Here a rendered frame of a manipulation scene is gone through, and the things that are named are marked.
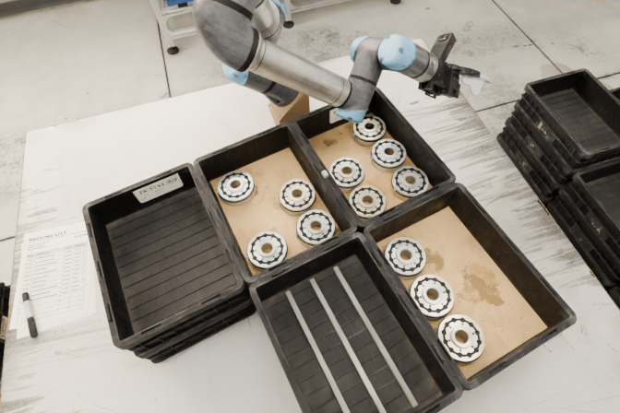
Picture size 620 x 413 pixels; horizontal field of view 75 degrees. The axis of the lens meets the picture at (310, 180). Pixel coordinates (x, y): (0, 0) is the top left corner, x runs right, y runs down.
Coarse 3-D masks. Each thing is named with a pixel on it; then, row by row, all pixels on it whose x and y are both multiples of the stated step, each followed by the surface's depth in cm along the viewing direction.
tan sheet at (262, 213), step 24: (240, 168) 122; (264, 168) 121; (288, 168) 121; (216, 192) 117; (264, 192) 117; (240, 216) 113; (264, 216) 112; (288, 216) 112; (240, 240) 109; (288, 240) 108
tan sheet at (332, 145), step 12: (336, 132) 128; (348, 132) 128; (312, 144) 126; (324, 144) 126; (336, 144) 125; (348, 144) 125; (324, 156) 123; (336, 156) 123; (348, 156) 123; (360, 156) 123; (372, 168) 120; (372, 180) 118; (384, 180) 118; (384, 192) 115; (396, 204) 113
